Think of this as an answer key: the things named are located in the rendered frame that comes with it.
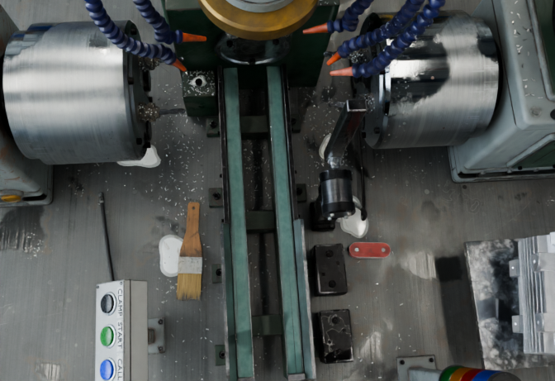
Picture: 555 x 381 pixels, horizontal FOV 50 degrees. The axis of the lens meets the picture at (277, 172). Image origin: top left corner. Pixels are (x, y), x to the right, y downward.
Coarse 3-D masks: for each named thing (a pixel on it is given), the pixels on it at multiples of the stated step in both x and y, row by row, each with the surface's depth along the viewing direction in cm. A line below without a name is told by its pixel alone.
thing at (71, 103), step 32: (32, 32) 97; (64, 32) 97; (96, 32) 97; (128, 32) 98; (32, 64) 94; (64, 64) 94; (96, 64) 94; (128, 64) 96; (32, 96) 93; (64, 96) 94; (96, 96) 94; (128, 96) 95; (32, 128) 95; (64, 128) 96; (96, 128) 96; (128, 128) 97; (64, 160) 102; (96, 160) 104; (128, 160) 106
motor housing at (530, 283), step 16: (528, 240) 105; (544, 240) 102; (528, 256) 104; (528, 272) 103; (544, 272) 99; (528, 288) 103; (544, 288) 99; (528, 304) 103; (544, 304) 98; (528, 320) 102; (528, 336) 102; (544, 336) 98; (544, 352) 97
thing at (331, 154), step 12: (348, 108) 85; (360, 108) 86; (348, 120) 89; (360, 120) 89; (336, 132) 95; (348, 132) 94; (336, 144) 100; (348, 144) 100; (324, 156) 109; (336, 156) 107
